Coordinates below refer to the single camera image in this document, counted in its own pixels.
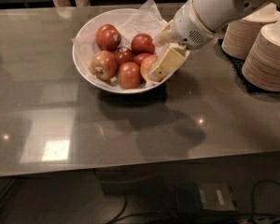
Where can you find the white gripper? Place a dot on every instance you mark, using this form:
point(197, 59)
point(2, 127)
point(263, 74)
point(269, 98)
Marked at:
point(187, 25)

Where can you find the yellow-red apple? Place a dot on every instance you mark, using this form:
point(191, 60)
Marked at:
point(146, 66)

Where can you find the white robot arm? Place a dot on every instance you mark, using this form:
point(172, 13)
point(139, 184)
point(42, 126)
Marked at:
point(215, 14)

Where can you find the red apple top right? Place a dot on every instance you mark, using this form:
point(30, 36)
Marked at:
point(142, 43)

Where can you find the small red apple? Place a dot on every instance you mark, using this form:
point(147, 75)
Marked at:
point(140, 57)

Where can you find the dark red center apple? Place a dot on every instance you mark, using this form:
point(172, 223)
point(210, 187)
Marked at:
point(123, 55)

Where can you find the red apple front center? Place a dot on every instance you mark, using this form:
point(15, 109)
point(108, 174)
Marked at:
point(129, 76)

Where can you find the white ceramic bowl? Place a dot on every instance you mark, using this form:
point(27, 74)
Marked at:
point(84, 38)

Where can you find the red apple top left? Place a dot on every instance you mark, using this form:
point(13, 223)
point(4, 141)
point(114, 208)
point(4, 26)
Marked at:
point(107, 37)

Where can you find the red-yellow apple left front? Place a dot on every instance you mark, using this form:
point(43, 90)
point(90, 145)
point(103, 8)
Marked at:
point(103, 65)

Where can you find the white crumpled paper liner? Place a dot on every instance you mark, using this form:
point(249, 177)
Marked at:
point(146, 20)

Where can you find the paper plate stack rear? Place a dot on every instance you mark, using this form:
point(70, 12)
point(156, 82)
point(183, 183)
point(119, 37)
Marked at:
point(241, 34)

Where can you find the paper plate stack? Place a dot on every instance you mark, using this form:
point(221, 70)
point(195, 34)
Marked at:
point(241, 34)
point(262, 65)

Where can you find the black mat under plates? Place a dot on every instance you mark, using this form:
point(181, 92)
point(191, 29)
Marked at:
point(247, 87)

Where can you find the paper plate stack front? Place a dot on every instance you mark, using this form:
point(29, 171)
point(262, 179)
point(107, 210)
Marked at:
point(262, 65)

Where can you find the black box under table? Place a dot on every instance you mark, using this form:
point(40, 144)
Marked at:
point(203, 197)

